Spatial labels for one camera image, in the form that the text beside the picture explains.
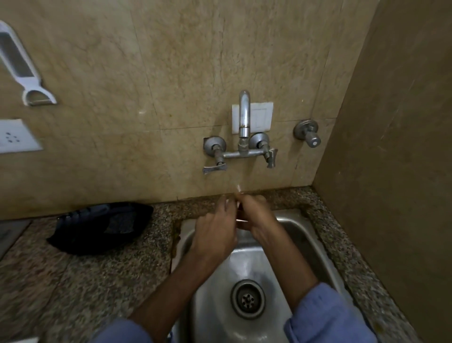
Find person's right hand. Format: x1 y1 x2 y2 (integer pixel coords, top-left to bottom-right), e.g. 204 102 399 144
234 193 280 245

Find person's left hand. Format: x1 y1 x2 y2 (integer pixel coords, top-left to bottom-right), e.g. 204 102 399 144
190 194 242 264

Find person's left forearm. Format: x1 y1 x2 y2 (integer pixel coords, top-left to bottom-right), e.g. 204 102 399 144
129 247 226 343

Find person's right blue sleeve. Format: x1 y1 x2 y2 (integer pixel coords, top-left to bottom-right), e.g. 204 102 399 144
284 282 379 343

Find person's blue sleeve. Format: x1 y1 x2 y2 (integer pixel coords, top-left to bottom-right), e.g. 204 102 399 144
90 318 153 343
284 282 379 343

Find person's left blue sleeve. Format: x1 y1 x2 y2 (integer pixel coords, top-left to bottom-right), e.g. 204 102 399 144
90 318 153 343

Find steel sink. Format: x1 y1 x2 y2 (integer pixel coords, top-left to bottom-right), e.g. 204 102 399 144
170 208 357 343

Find dark scouring pad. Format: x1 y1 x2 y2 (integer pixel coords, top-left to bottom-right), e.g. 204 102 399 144
104 212 137 235

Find black ribbed plastic tray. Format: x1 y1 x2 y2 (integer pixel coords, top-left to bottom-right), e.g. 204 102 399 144
46 202 154 256

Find grey flat tray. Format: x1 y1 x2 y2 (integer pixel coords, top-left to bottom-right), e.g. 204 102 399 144
0 220 32 259

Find white grater peeler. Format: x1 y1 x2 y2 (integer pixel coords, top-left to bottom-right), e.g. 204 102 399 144
0 20 58 107

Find metal wall valve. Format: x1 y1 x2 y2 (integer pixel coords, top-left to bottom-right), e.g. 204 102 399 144
293 119 322 148

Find white switch plate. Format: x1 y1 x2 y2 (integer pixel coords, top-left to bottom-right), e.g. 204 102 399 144
231 102 274 135

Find metal wall faucet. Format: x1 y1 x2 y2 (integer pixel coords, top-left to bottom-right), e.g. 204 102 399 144
202 90 279 175

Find white wall socket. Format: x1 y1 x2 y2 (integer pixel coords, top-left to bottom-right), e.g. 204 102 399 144
0 119 44 155

